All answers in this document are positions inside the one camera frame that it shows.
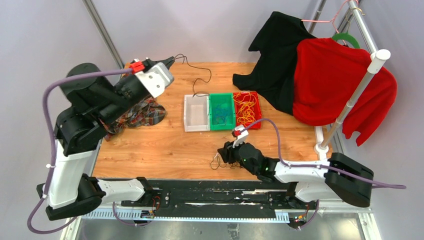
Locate red t-shirt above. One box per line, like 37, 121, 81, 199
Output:
292, 38, 397, 146

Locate plaid shirt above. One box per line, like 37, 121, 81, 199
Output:
104, 96, 167, 141

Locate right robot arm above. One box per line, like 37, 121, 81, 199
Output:
217, 142, 374, 209

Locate red plastic bin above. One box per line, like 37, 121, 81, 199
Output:
233, 91, 262, 127

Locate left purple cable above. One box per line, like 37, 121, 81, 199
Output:
27, 62, 147, 235

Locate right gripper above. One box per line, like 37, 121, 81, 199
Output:
218, 137, 258, 176

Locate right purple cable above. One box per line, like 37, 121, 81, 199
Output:
233, 118, 407, 190

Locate pink hanger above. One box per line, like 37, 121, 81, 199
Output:
301, 0, 351, 34

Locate white clothes rack pole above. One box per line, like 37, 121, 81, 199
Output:
315, 49, 391, 154

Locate purple cable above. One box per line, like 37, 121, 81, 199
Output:
233, 118, 407, 190
27, 62, 147, 235

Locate white plastic bin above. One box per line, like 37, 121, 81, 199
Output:
183, 94, 210, 132

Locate green plastic bin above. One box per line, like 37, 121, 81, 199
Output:
209, 92, 236, 131

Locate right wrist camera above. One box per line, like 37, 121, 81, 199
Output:
231, 125, 249, 148

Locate green hanger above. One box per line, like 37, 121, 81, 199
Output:
331, 32, 361, 49

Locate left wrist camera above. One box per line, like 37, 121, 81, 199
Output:
135, 62, 175, 98

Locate black t-shirt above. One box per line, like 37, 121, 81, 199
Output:
232, 11, 314, 115

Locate yellow cable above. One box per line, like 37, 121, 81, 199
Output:
234, 92, 260, 129

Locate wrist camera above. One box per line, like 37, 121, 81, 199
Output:
231, 125, 249, 148
135, 62, 175, 98

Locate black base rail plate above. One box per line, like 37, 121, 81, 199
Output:
88, 179, 316, 223

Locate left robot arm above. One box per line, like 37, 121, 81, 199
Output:
36, 56, 175, 221

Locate blue cable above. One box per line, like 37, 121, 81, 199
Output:
211, 103, 234, 128

